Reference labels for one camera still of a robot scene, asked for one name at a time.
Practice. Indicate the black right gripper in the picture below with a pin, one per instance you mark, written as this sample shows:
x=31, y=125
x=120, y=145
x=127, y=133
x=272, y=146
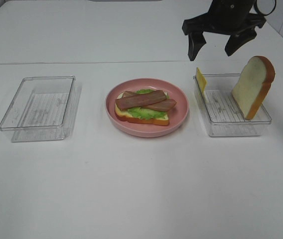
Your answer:
x=227, y=17

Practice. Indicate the bacon strip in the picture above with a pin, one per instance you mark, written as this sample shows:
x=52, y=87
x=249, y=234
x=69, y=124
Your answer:
x=162, y=106
x=140, y=100

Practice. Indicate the green lettuce leaf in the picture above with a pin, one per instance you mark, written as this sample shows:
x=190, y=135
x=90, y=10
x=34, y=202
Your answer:
x=143, y=113

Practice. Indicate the bread slice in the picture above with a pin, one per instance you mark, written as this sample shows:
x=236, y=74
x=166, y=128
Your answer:
x=253, y=85
x=123, y=117

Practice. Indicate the yellow cheese slice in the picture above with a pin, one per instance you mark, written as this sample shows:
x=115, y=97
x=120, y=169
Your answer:
x=201, y=81

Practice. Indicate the clear right plastic container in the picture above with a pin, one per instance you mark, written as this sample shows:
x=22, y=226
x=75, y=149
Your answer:
x=221, y=114

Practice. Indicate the clear plastic container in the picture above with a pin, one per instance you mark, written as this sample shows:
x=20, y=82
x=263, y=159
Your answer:
x=221, y=114
x=42, y=109

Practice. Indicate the pink round plate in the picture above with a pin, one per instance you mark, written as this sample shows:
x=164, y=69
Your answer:
x=177, y=115

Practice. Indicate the clear left plastic container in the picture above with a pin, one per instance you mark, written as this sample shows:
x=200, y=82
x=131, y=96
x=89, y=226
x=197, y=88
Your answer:
x=42, y=109

